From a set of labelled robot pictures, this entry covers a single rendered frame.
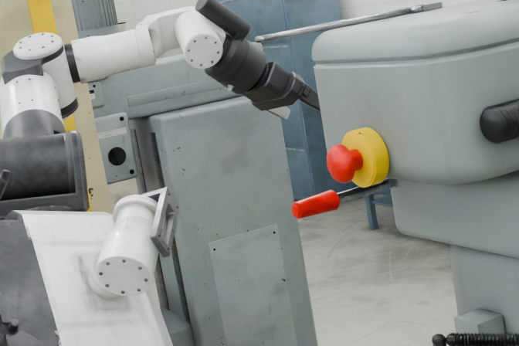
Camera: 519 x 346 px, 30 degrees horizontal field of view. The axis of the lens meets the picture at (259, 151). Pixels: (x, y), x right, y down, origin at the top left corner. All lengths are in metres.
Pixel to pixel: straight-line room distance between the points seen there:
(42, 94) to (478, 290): 0.70
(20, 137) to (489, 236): 0.66
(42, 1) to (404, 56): 1.81
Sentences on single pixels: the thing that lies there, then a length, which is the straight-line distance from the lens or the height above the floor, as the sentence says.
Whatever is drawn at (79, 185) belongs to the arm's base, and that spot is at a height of 1.73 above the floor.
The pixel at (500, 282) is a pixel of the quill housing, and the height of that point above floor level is 1.59.
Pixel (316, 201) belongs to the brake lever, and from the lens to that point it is 1.08.
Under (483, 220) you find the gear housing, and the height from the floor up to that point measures 1.67.
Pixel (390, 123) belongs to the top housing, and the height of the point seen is 1.80.
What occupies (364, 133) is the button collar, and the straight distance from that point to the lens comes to 0.99.
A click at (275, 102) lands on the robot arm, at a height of 1.75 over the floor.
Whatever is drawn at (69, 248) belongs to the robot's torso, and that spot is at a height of 1.67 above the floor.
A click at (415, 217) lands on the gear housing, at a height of 1.66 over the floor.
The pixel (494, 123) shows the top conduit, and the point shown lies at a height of 1.79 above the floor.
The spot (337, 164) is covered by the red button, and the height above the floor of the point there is 1.76.
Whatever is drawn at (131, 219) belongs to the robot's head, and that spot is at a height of 1.71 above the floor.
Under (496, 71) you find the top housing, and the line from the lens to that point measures 0.94.
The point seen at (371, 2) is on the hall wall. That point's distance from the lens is 8.45.
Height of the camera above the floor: 1.94
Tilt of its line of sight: 9 degrees down
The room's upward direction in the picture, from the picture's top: 10 degrees counter-clockwise
